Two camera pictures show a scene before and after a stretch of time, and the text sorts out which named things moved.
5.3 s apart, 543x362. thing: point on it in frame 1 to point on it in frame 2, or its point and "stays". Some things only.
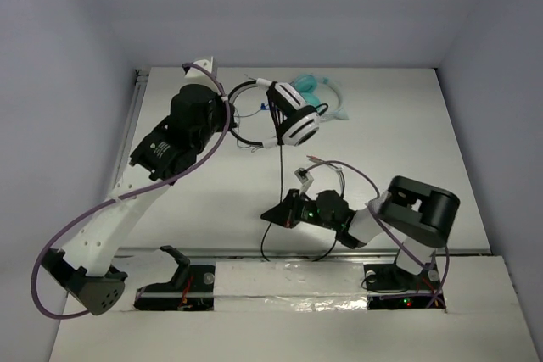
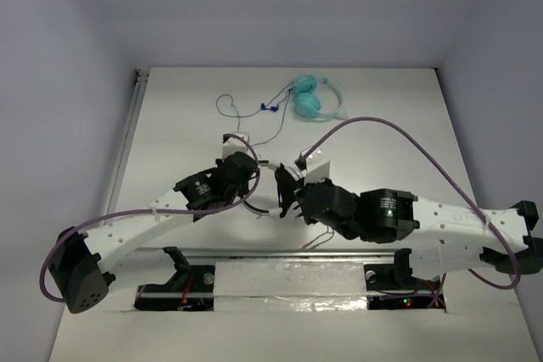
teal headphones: (308, 86) stays
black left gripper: (217, 104) to (244, 168)
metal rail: (153, 254) stays
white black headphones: (295, 122) to (286, 178)
